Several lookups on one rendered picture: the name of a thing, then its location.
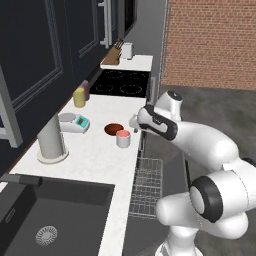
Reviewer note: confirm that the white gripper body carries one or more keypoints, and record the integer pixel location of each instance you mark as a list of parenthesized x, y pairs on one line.
[(134, 122)]

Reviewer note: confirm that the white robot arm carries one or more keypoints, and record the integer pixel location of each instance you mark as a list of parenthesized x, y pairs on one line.
[(213, 146)]

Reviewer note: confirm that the white cup with pink inside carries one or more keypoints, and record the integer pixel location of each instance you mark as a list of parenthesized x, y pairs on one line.
[(123, 140)]

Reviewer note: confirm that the brown bowl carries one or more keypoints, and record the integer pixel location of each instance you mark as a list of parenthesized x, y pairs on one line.
[(113, 128)]

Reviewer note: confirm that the dark dishwasher door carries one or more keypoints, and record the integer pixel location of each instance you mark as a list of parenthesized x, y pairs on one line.
[(173, 180)]

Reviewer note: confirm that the narrow dark cupboard door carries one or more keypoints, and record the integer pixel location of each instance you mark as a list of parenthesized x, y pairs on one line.
[(81, 30)]

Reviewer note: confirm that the large dark cupboard door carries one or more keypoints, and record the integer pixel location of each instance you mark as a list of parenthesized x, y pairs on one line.
[(30, 60)]

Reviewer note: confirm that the black hob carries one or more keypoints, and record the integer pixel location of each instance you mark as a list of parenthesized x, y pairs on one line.
[(120, 83)]

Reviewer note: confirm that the brown jar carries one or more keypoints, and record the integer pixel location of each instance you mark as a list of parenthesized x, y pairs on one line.
[(86, 89)]

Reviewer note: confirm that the white kitchen scale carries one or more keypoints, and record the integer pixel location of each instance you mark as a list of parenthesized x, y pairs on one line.
[(75, 124)]

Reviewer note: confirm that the yellow jar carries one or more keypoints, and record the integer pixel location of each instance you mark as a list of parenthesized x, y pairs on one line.
[(79, 98)]

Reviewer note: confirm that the wooden knife block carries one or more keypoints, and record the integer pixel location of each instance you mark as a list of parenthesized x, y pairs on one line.
[(115, 55)]

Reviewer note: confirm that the grey cylinder on round base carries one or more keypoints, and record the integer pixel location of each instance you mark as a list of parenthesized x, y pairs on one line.
[(51, 141)]

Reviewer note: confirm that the dark tall cupboard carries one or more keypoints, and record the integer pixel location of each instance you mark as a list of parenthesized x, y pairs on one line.
[(124, 16)]

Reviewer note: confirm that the black sink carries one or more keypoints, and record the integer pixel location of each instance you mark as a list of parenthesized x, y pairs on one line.
[(56, 216)]

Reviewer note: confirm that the dark grey tap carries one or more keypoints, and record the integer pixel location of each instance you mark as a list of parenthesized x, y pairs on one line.
[(20, 180)]

